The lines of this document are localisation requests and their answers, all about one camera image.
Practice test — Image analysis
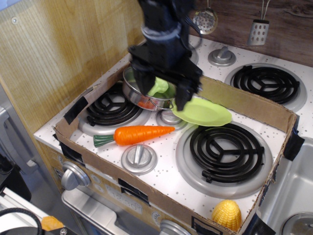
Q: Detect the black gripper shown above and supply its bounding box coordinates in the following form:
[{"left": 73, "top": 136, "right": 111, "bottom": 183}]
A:
[{"left": 128, "top": 29, "right": 202, "bottom": 111}]

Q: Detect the light green toy broccoli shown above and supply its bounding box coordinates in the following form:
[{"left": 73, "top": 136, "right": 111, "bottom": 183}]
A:
[{"left": 148, "top": 77, "right": 169, "bottom": 96}]

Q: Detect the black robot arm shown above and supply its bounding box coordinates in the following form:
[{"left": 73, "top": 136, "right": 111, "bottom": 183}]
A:
[{"left": 129, "top": 0, "right": 202, "bottom": 111}]

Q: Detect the small steel pan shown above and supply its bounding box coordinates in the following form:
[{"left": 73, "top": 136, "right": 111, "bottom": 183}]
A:
[{"left": 122, "top": 67, "right": 176, "bottom": 111}]

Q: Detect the silver middle stove knob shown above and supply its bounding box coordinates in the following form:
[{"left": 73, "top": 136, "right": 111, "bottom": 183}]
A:
[{"left": 156, "top": 110, "right": 187, "bottom": 131}]

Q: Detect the silver stove knob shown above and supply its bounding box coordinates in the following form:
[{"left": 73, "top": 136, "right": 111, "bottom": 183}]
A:
[
  {"left": 208, "top": 46, "right": 237, "bottom": 67},
  {"left": 156, "top": 110, "right": 187, "bottom": 131},
  {"left": 121, "top": 144, "right": 157, "bottom": 175}
]

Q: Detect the back left black burner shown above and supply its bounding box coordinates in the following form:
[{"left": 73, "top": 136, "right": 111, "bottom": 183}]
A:
[{"left": 188, "top": 44, "right": 199, "bottom": 65}]

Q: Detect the black burner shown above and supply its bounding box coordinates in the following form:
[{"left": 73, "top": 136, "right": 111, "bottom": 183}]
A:
[
  {"left": 176, "top": 123, "right": 273, "bottom": 199},
  {"left": 78, "top": 82, "right": 151, "bottom": 137},
  {"left": 225, "top": 63, "right": 307, "bottom": 112},
  {"left": 188, "top": 44, "right": 199, "bottom": 65}
]

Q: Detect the light green plastic plate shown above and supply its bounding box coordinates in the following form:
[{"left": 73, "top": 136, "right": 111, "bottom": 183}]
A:
[{"left": 172, "top": 97, "right": 232, "bottom": 127}]

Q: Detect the front left black burner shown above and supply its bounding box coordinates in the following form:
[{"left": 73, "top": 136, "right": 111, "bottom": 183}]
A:
[{"left": 78, "top": 82, "right": 151, "bottom": 137}]

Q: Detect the silver back stove knob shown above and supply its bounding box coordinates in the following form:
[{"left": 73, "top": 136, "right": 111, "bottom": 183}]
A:
[{"left": 208, "top": 46, "right": 237, "bottom": 67}]

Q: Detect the orange toy carrot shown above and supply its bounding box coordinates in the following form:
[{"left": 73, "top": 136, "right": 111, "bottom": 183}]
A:
[{"left": 93, "top": 125, "right": 175, "bottom": 147}]

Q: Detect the hanging metal strainer spoon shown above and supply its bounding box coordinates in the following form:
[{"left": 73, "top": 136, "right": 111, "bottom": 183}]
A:
[{"left": 193, "top": 0, "right": 218, "bottom": 35}]

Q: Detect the silver front stove knob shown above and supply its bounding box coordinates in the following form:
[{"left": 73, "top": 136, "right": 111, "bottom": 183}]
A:
[{"left": 121, "top": 144, "right": 157, "bottom": 175}]

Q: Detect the front right black burner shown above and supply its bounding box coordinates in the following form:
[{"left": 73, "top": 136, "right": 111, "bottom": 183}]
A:
[{"left": 176, "top": 123, "right": 273, "bottom": 199}]

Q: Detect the hanging metal grater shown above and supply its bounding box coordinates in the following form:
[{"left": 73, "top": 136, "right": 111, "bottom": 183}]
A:
[{"left": 247, "top": 0, "right": 270, "bottom": 46}]

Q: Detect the back right black burner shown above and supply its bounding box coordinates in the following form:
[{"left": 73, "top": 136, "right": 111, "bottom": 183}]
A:
[{"left": 225, "top": 63, "right": 307, "bottom": 112}]

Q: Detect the silver oven dial knob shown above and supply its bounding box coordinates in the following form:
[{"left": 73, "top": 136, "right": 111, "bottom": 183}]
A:
[{"left": 61, "top": 161, "right": 91, "bottom": 190}]

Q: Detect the silver lower front knob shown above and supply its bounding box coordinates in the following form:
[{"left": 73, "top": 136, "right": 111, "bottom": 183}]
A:
[{"left": 159, "top": 219, "right": 190, "bottom": 235}]

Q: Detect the yellow toy corn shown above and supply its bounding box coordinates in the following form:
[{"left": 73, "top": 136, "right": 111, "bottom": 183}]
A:
[{"left": 211, "top": 200, "right": 242, "bottom": 231}]

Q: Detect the steel sink basin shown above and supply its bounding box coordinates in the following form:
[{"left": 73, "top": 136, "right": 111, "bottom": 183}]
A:
[{"left": 255, "top": 138, "right": 313, "bottom": 235}]

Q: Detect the orange object bottom left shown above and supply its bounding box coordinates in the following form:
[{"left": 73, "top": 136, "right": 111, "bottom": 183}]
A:
[{"left": 41, "top": 216, "right": 64, "bottom": 231}]

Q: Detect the silver oven door handle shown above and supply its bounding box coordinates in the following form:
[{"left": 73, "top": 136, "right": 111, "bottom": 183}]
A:
[{"left": 62, "top": 189, "right": 133, "bottom": 235}]

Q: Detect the black cable loop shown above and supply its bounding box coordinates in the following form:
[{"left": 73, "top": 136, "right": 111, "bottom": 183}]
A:
[{"left": 0, "top": 207, "right": 44, "bottom": 235}]

